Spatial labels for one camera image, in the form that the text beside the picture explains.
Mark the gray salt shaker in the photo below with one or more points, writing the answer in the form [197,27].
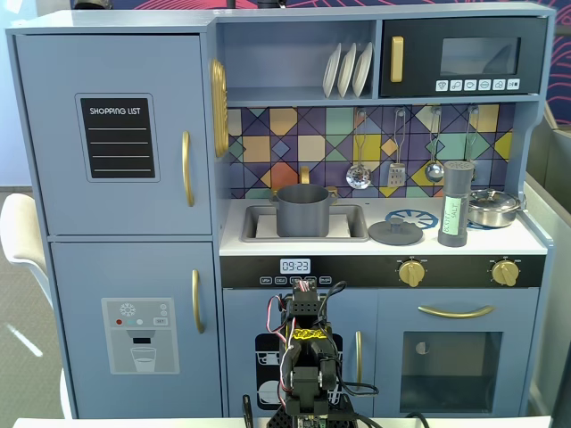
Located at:
[455,191]

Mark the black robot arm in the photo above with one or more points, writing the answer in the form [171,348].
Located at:
[308,379]

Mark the gray plastic pot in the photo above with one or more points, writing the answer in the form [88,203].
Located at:
[303,214]

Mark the gold faucet spout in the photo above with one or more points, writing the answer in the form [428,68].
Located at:
[304,175]

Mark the steel skimmer spoon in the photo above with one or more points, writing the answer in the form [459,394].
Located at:
[358,176]

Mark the gray pot lid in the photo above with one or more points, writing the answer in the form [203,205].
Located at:
[394,234]

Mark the steel slotted spatula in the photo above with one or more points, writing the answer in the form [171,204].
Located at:
[396,175]

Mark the gold stove knob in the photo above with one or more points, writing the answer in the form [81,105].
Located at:
[411,273]
[505,273]

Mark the white plate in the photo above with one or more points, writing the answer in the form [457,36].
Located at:
[331,71]
[362,69]
[346,71]

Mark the steel ladle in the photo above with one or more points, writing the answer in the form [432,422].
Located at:
[433,171]

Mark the black table clamp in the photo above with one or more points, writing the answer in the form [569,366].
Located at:
[247,410]

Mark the motor controller circuit board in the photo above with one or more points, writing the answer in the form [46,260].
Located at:
[312,421]

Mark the steel pot with lid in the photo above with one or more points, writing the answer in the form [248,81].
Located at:
[495,209]

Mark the blue toy kitchen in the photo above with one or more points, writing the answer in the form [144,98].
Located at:
[67,200]

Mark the white plastic chair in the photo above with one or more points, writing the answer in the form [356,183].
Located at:
[22,232]

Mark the light blue desk divider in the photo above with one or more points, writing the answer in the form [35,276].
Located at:
[553,267]

